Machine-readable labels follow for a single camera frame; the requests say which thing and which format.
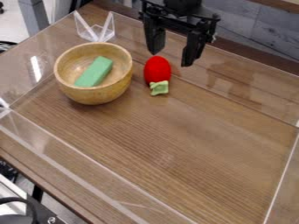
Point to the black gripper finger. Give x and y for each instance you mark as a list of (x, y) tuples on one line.
[(193, 48), (154, 35)]

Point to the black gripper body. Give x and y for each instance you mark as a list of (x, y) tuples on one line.
[(181, 16)]

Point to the green rectangular block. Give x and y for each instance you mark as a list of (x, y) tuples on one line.
[(94, 73)]

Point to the brown wooden bowl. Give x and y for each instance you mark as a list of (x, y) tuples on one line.
[(74, 60)]

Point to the red toy strawberry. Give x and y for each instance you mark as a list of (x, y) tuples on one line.
[(157, 74)]

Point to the clear acrylic tray enclosure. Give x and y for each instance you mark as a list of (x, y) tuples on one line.
[(205, 155)]

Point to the black metal bracket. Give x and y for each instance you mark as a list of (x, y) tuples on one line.
[(45, 215)]

